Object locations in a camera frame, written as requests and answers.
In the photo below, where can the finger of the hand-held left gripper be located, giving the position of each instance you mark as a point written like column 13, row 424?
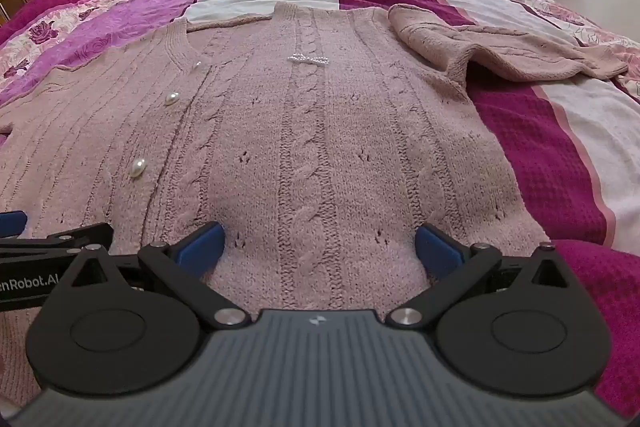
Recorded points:
column 11, row 223
column 55, row 241

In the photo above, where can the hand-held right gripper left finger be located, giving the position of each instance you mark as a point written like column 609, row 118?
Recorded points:
column 202, row 246

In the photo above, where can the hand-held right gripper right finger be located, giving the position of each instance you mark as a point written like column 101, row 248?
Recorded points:
column 437, row 248

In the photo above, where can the pink knitted cardigan sweater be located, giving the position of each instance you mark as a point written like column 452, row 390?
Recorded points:
column 310, row 132

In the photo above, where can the magenta floral striped bedspread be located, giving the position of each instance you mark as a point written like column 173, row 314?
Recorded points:
column 540, row 147

